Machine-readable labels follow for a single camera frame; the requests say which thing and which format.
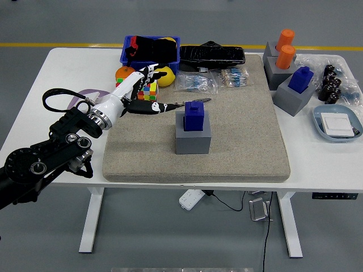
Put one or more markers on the grey round-slot seal holder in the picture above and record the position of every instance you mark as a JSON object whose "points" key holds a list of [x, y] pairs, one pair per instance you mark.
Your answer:
{"points": [[268, 54], [276, 76]]}

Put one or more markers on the white table leg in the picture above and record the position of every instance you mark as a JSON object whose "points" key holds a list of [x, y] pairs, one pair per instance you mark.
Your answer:
{"points": [[289, 224], [90, 221]]}

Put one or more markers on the white power strip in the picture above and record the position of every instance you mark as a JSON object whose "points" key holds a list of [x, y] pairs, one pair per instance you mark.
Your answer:
{"points": [[190, 199]]}

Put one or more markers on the black table control panel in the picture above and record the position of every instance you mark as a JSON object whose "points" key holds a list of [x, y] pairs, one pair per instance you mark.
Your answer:
{"points": [[334, 196]]}

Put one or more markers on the grey-brown mat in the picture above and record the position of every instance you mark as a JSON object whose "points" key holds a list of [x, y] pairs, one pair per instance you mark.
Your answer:
{"points": [[241, 141]]}

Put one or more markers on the bag of black capacitors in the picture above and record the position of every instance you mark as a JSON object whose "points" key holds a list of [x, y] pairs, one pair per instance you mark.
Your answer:
{"points": [[329, 90]]}

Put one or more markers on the clear bag blue resistors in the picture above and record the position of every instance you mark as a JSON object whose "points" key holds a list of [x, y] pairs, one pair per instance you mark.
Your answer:
{"points": [[195, 83]]}

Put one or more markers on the small silver metal piece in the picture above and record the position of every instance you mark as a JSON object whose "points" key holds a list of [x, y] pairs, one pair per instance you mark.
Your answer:
{"points": [[256, 193]]}

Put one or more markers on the yellow item in bin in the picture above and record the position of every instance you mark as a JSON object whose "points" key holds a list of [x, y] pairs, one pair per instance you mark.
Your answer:
{"points": [[169, 39]]}

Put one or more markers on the yellow lemon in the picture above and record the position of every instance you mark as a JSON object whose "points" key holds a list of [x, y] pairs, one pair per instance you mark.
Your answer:
{"points": [[167, 80]]}

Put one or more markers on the blue square seal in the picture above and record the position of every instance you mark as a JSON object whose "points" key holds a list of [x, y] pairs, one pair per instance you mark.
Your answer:
{"points": [[194, 119], [300, 80]]}

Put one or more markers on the clear bag tan resistors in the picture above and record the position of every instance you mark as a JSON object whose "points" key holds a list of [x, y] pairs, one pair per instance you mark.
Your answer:
{"points": [[234, 77]]}

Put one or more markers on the grey square-slot seal holder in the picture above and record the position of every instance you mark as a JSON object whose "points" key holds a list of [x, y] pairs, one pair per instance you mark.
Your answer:
{"points": [[289, 100], [193, 143]]}

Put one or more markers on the purple plate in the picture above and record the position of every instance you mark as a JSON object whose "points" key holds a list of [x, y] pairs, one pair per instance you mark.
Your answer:
{"points": [[85, 92]]}

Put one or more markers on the black wrapped keyboard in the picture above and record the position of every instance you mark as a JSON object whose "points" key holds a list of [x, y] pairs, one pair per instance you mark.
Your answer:
{"points": [[212, 55]]}

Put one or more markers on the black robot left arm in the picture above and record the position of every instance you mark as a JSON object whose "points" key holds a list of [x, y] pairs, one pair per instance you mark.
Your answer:
{"points": [[22, 167]]}

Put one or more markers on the clear bag blue components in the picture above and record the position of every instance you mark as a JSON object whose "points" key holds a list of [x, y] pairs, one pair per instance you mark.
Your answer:
{"points": [[351, 95]]}

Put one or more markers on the blue plastic bin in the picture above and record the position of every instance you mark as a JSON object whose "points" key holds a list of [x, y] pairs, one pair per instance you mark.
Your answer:
{"points": [[129, 63]]}

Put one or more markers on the small black adapter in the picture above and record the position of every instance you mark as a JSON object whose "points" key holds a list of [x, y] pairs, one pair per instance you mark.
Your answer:
{"points": [[354, 131]]}

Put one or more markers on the black cloth bag red trim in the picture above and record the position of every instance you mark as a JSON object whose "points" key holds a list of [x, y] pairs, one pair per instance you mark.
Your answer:
{"points": [[156, 51]]}

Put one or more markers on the orange fruit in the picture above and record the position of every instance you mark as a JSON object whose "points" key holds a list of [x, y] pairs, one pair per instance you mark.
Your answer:
{"points": [[123, 73]]}

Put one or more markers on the light blue plate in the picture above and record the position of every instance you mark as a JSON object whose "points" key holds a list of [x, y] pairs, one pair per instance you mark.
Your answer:
{"points": [[317, 122]]}

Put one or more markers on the black plastic mount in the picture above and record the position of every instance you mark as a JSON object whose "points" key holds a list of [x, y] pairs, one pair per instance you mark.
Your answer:
{"points": [[211, 44]]}

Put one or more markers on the white usb plug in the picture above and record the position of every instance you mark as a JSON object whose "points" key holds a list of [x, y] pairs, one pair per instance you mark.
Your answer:
{"points": [[202, 69]]}

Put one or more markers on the silver metal bracket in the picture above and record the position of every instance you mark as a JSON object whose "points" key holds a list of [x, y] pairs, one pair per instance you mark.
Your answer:
{"points": [[258, 209]]}

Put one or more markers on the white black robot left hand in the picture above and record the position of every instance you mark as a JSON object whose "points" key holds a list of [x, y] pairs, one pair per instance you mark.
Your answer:
{"points": [[113, 103]]}

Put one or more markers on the orange round seal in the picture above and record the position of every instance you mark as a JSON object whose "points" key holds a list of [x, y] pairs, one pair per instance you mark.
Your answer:
{"points": [[285, 38], [285, 58]]}

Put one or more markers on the clear plastic bag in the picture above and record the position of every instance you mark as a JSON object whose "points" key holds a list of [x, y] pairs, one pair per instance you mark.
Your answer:
{"points": [[314, 61]]}

